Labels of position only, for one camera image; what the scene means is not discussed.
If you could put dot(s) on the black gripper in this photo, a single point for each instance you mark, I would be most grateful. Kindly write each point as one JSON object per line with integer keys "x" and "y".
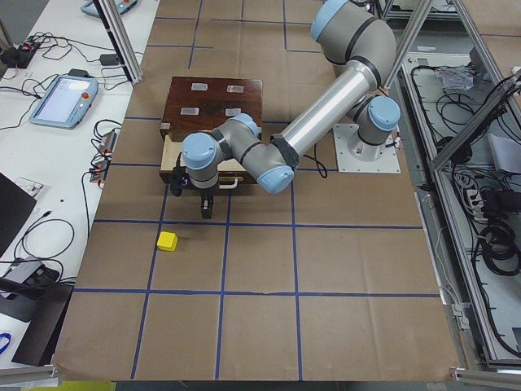
{"x": 206, "y": 195}

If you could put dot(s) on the yellow block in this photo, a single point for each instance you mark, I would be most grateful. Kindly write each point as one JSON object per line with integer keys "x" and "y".
{"x": 167, "y": 241}

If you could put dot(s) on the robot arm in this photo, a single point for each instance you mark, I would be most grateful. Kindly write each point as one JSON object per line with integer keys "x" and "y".
{"x": 349, "y": 37}

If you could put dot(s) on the dark wooden drawer cabinet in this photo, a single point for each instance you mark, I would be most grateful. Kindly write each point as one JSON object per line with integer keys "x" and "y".
{"x": 203, "y": 103}

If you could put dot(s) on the black power adapter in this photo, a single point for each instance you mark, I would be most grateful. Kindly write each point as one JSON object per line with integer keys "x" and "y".
{"x": 109, "y": 59}

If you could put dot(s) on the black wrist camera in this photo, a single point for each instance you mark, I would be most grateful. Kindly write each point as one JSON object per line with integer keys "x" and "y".
{"x": 177, "y": 178}

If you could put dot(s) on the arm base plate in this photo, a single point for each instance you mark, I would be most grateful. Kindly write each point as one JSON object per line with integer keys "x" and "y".
{"x": 355, "y": 156}

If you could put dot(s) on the aluminium frame post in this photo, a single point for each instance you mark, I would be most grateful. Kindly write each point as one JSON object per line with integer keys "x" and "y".
{"x": 118, "y": 36}

